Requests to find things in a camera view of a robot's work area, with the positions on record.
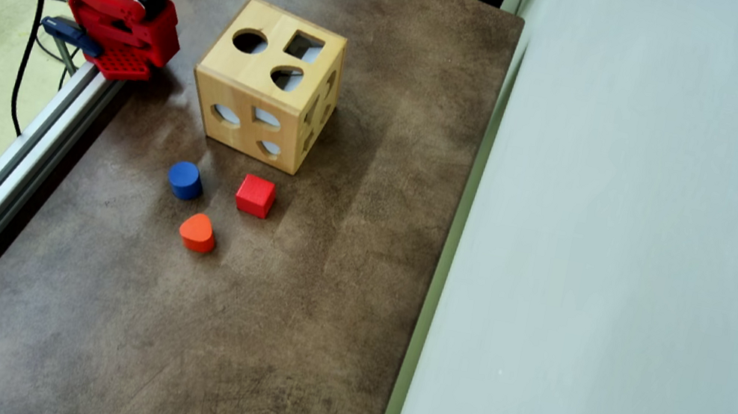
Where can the orange rounded block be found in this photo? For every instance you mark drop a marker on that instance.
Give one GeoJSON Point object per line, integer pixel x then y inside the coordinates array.
{"type": "Point", "coordinates": [197, 233]}

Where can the red cube block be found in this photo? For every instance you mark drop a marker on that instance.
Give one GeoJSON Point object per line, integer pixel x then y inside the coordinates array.
{"type": "Point", "coordinates": [255, 196]}

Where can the wooden shape sorter box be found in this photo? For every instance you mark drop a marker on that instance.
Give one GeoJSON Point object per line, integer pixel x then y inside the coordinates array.
{"type": "Point", "coordinates": [241, 72]}

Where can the blue cylinder block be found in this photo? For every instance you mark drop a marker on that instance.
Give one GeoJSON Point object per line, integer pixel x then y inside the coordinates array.
{"type": "Point", "coordinates": [184, 180]}

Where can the blue table clamp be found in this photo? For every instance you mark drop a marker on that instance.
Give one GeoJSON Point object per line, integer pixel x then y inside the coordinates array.
{"type": "Point", "coordinates": [69, 33]}

